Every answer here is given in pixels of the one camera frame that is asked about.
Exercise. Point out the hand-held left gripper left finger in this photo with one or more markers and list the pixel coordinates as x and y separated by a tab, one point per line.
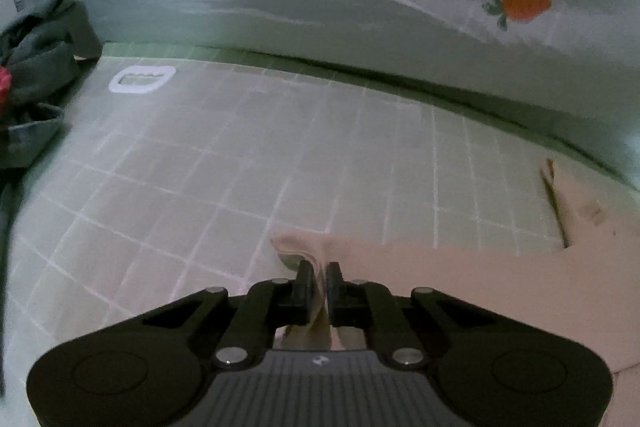
302	297

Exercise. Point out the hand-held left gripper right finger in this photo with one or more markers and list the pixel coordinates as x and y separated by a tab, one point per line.
336	297

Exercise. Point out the beige long-sleeved shirt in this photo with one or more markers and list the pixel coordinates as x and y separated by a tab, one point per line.
475	272

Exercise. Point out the green grid bedsheet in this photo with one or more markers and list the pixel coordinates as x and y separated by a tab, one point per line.
500	132

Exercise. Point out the blue denim jeans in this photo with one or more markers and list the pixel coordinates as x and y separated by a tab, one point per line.
30	132

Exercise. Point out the dark grey-green garment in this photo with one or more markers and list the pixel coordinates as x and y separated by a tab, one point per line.
45	42

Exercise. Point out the red checked shirt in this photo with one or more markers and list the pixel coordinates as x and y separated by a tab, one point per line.
4	84

